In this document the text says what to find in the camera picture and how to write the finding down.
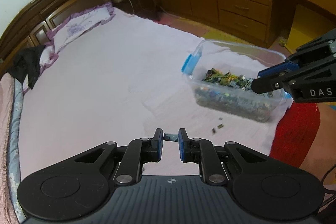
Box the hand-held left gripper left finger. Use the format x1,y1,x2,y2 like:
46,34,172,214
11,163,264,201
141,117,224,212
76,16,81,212
75,128,164,185

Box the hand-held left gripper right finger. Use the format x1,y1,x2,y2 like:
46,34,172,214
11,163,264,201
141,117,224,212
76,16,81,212
178,128,267,185

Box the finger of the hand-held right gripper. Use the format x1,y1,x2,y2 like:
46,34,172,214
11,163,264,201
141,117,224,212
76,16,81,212
257,30,336,80
251,56,336,94

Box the blue grey toy brick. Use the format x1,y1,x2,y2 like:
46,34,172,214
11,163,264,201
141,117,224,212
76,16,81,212
163,133,180,142

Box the heap of mixed toy bricks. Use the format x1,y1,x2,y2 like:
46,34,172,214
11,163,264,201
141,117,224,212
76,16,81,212
194,68,284,120

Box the clear plastic container blue latches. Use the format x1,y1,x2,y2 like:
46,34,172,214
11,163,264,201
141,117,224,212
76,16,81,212
181,39,293,123

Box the person's right forearm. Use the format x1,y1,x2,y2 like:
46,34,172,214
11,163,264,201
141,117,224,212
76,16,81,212
299,102,336,188

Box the red cloth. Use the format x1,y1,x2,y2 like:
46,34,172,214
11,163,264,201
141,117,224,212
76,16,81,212
270,102,321,161

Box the colourful foam floor mat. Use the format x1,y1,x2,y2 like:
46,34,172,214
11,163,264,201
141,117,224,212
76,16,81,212
157,13,298,57

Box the pink bed sheet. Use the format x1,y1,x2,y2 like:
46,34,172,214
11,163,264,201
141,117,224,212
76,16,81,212
20,7,294,182

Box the blue floral quilt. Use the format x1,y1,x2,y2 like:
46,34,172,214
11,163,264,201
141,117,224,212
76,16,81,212
7,77,27,224

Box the purple frilled pillow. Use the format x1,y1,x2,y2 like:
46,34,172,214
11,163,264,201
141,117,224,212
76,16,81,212
39,2,116,70

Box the dark wooden nightstand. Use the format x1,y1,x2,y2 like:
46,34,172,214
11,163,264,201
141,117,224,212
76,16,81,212
113,0,158,20

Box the pink checked quilt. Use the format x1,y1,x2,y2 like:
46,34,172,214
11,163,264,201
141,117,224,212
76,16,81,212
0,74,16,224

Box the black garment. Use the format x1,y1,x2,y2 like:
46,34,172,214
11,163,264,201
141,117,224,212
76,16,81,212
9,44,46,90

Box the dark wooden headboard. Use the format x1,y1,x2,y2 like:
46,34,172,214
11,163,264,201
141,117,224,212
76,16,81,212
0,0,114,77

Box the black cable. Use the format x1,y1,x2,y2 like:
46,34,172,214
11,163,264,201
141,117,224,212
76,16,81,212
321,163,336,202

